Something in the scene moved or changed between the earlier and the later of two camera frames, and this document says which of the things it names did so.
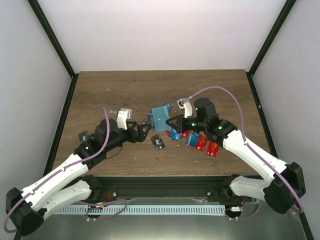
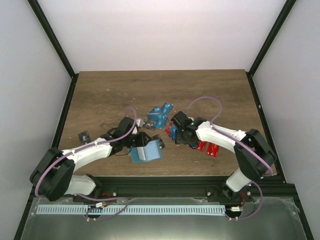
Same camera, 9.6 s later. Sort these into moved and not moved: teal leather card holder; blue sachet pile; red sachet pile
Moved: teal leather card holder
Not moved: red sachet pile; blue sachet pile
